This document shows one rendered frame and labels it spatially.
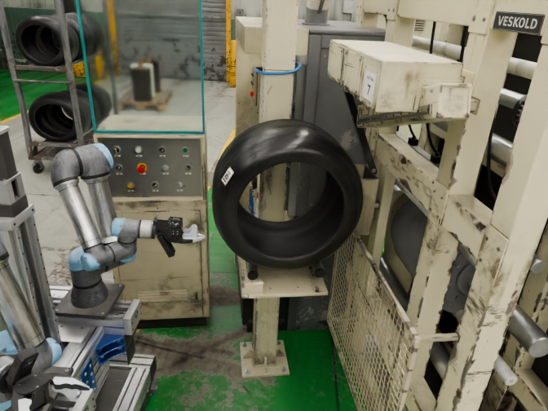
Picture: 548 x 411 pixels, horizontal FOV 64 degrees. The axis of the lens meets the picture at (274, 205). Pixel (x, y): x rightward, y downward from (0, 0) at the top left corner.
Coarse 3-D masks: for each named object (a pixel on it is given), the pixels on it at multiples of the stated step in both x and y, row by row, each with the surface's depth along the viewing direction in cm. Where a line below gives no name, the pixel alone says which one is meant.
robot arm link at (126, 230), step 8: (112, 224) 170; (120, 224) 170; (128, 224) 170; (136, 224) 171; (112, 232) 170; (120, 232) 170; (128, 232) 170; (136, 232) 171; (120, 240) 173; (128, 240) 172
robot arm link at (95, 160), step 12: (96, 144) 177; (84, 156) 171; (96, 156) 174; (108, 156) 178; (84, 168) 171; (96, 168) 175; (108, 168) 181; (84, 180) 176; (96, 180) 176; (96, 192) 178; (108, 192) 181; (96, 204) 180; (108, 204) 182; (96, 216) 182; (108, 216) 182; (108, 228) 183; (108, 240) 183; (108, 264) 183; (120, 264) 188
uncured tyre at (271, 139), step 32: (256, 128) 169; (288, 128) 161; (320, 128) 175; (224, 160) 166; (256, 160) 155; (288, 160) 155; (320, 160) 157; (224, 192) 160; (352, 192) 165; (224, 224) 164; (256, 224) 198; (288, 224) 200; (320, 224) 199; (352, 224) 171; (256, 256) 172; (288, 256) 176; (320, 256) 176
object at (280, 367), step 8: (240, 344) 264; (248, 344) 264; (280, 344) 265; (248, 360) 253; (280, 360) 254; (248, 368) 248; (256, 368) 248; (272, 368) 248; (280, 368) 249; (288, 368) 249; (248, 376) 243; (256, 376) 243; (264, 376) 244
